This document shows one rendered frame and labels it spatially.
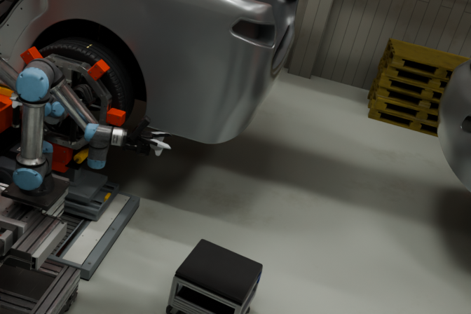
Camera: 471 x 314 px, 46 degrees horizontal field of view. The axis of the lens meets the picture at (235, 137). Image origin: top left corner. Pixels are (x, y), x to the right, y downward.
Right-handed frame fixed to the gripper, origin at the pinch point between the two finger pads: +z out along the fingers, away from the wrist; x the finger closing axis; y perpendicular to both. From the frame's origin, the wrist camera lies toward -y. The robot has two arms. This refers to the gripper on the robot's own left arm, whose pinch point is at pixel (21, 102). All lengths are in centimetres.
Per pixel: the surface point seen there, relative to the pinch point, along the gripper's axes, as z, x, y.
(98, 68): -22.7, 22.4, -31.4
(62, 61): -4.3, 11.6, -30.4
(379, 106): -18, 397, -166
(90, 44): -3, 25, -48
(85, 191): 19, 75, 31
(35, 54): 12.5, 4.4, -31.2
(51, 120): -1.7, 19.8, 2.1
